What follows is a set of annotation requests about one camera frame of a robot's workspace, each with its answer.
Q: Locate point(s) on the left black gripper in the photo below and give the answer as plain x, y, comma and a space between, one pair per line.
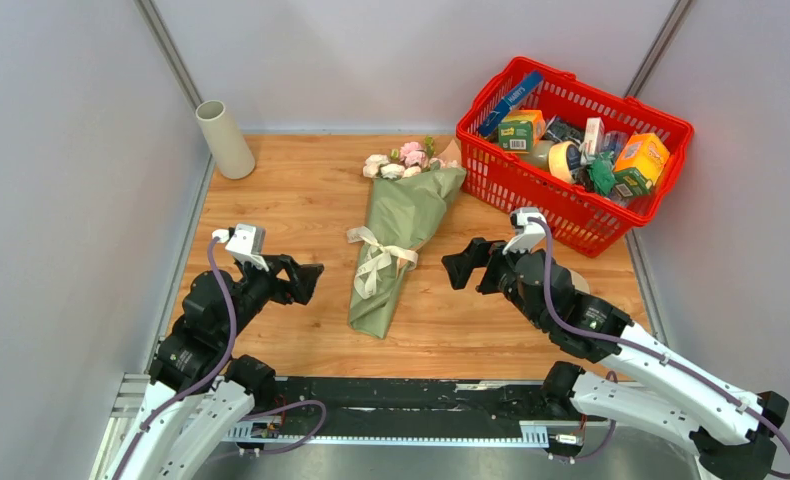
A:
306, 277

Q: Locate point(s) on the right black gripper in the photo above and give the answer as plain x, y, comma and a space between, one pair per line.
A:
460, 266

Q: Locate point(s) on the cream printed ribbon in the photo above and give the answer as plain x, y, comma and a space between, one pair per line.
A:
378, 257

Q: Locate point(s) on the green wrapping paper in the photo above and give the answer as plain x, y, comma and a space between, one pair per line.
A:
402, 216

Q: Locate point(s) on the pink and white flower bunch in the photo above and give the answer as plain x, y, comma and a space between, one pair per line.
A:
411, 159

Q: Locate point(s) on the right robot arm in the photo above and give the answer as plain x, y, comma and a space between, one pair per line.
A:
733, 433

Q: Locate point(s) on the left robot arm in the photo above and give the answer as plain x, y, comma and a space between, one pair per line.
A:
197, 391

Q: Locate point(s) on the beige cylindrical vase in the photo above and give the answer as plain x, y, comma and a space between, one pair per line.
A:
227, 144

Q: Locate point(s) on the red plastic shopping basket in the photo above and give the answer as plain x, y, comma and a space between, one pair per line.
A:
584, 222

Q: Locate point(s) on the clear tape roll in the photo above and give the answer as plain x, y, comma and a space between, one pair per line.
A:
538, 156

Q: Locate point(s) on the beige masking tape roll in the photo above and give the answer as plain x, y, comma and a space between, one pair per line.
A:
564, 159

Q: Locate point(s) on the green sponge box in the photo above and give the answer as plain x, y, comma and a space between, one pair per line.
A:
520, 130

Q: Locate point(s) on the blue razor box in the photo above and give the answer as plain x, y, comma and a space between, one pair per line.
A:
508, 102

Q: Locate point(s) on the green crumpled packet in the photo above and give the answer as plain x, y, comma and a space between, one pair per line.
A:
600, 170

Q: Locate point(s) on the dark foil packet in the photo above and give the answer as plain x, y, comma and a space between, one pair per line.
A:
559, 130

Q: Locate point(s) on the white small box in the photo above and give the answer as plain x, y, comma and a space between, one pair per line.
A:
593, 138

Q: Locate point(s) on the orange and green box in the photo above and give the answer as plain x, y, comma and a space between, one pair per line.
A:
640, 165

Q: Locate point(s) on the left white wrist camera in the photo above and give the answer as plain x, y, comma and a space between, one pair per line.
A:
244, 243

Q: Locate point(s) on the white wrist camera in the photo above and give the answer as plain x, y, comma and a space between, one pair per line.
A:
529, 227
244, 243

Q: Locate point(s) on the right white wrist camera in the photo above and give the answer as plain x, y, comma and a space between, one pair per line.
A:
529, 227

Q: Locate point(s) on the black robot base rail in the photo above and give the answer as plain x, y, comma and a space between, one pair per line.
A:
412, 412

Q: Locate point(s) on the aluminium frame post left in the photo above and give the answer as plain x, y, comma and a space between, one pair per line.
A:
163, 38

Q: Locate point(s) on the aluminium frame post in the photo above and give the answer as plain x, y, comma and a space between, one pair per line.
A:
659, 46
163, 38

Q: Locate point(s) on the aluminium frame post right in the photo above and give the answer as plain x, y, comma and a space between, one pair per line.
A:
659, 46

